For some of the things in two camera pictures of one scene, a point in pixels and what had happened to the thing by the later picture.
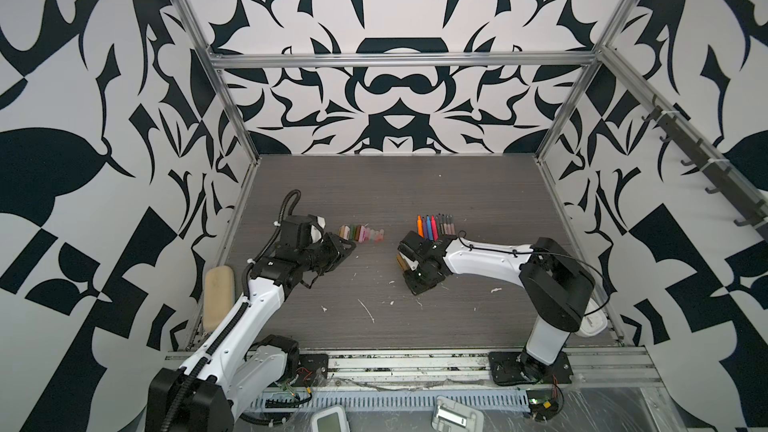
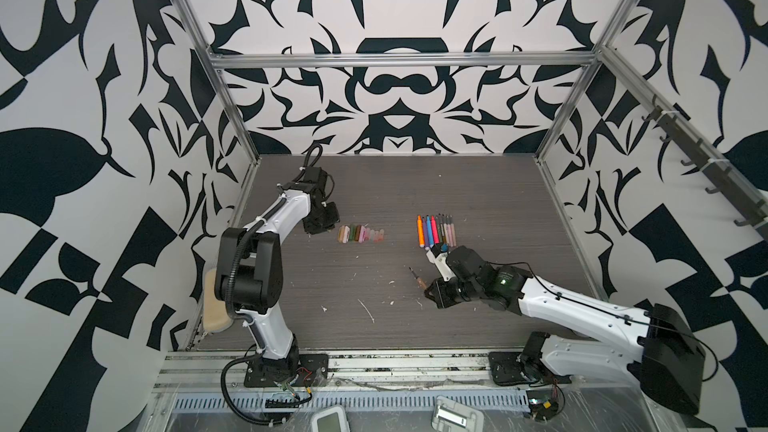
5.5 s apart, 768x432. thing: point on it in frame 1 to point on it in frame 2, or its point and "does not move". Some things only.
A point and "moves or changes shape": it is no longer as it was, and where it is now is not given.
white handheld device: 332,419 does not move
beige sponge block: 219,295 does not move
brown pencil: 402,262 moves or changes shape
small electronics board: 542,404 does not move
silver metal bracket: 451,416 does not move
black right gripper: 412,286 to 439,296
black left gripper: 336,250 to 332,207
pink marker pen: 434,229 does not move
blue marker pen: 429,229 does not move
